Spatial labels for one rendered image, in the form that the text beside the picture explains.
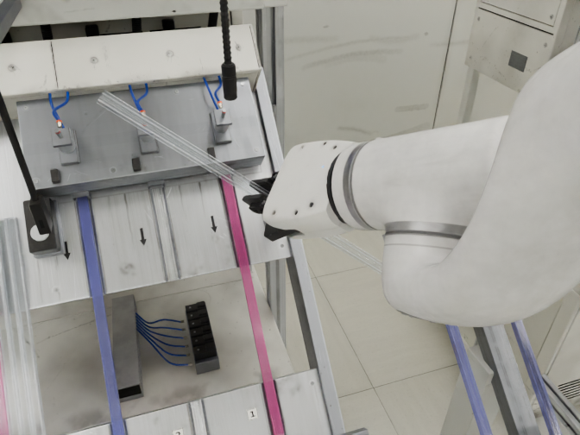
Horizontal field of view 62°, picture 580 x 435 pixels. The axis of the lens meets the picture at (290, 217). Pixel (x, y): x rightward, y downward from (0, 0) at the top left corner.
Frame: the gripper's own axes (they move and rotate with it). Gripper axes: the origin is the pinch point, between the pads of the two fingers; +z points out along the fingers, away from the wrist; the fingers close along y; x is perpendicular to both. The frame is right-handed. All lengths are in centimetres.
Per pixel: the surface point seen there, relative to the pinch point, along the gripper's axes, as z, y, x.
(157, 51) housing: 21.0, -17.8, -14.8
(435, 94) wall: 111, -158, 142
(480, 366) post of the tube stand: -4, 4, 50
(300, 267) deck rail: 11.5, 1.5, 18.6
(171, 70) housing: 19.6, -16.0, -12.0
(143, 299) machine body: 69, 13, 22
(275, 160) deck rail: 16.0, -13.0, 8.9
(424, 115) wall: 119, -149, 147
